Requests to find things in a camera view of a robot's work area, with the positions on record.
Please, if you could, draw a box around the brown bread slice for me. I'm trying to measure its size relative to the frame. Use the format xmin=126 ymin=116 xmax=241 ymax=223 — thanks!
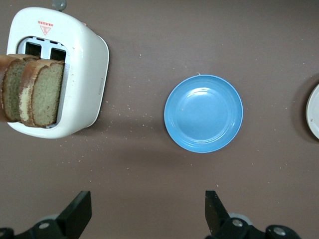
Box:
xmin=18 ymin=59 xmax=66 ymax=127
xmin=0 ymin=54 xmax=40 ymax=123

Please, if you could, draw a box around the blue plate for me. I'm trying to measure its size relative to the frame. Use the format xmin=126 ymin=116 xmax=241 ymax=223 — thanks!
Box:
xmin=163 ymin=74 xmax=244 ymax=153

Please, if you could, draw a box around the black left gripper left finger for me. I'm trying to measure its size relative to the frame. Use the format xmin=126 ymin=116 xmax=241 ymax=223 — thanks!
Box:
xmin=0 ymin=191 xmax=92 ymax=239

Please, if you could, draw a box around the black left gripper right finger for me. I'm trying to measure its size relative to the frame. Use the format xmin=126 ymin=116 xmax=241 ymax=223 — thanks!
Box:
xmin=205 ymin=190 xmax=303 ymax=239

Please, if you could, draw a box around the white two-slot toaster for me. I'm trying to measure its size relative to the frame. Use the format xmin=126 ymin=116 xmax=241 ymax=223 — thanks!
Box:
xmin=6 ymin=0 xmax=110 ymax=139

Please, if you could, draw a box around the beige plate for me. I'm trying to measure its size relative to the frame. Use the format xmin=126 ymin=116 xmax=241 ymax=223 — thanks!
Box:
xmin=306 ymin=83 xmax=319 ymax=140

